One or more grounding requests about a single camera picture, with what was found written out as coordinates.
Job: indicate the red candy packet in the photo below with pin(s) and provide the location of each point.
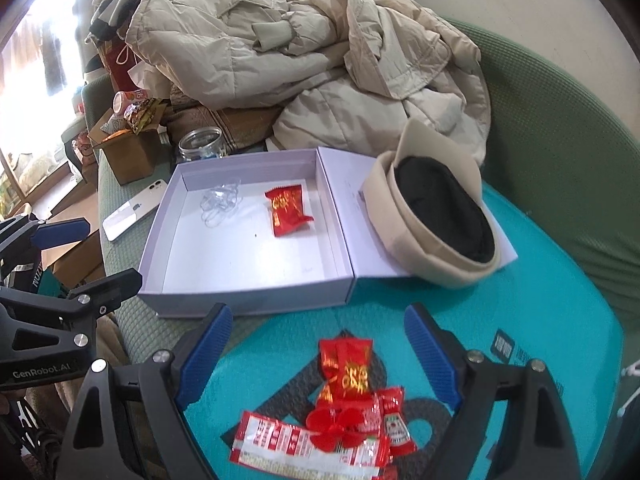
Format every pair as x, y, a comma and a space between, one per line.
345, 365
287, 210

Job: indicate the yellow snack packet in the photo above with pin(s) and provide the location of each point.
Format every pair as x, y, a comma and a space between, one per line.
145, 115

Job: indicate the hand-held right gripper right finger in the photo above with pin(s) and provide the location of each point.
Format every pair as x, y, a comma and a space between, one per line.
431, 360

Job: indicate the white cardboard box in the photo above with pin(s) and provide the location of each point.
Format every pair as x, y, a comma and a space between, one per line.
225, 260

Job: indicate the brown cardboard box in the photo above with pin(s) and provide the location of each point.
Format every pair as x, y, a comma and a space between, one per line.
132, 160

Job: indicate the clear plastic wrapper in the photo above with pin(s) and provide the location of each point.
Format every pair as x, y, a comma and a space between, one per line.
217, 200

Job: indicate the red white snack can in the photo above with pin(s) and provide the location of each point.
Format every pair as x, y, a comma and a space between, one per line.
125, 102

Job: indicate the red ketchup packet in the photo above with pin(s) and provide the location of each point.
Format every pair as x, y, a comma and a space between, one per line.
375, 412
397, 430

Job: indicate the clear plastic jar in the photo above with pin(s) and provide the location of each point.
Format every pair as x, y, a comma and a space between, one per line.
200, 145

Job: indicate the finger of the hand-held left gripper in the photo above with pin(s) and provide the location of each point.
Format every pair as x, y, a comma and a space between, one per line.
115, 285
62, 234

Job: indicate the white smartphone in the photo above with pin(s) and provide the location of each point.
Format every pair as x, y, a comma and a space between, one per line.
132, 212

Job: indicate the long red white sachet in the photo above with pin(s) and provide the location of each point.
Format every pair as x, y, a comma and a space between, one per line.
280, 445

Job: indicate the beige hat black lining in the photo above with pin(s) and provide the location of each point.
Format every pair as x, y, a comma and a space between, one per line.
400, 245

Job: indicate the beige puffer jacket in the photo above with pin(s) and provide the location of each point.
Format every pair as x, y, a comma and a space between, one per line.
225, 35

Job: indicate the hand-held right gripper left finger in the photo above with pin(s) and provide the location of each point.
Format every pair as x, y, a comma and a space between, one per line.
205, 355

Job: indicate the brown patterned cloth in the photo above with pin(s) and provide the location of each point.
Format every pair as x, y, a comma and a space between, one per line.
240, 125

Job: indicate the flat brown cardboard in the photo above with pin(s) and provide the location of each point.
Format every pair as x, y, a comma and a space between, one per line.
77, 260

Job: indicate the red paper bag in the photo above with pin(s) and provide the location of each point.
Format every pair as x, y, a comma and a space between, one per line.
120, 67

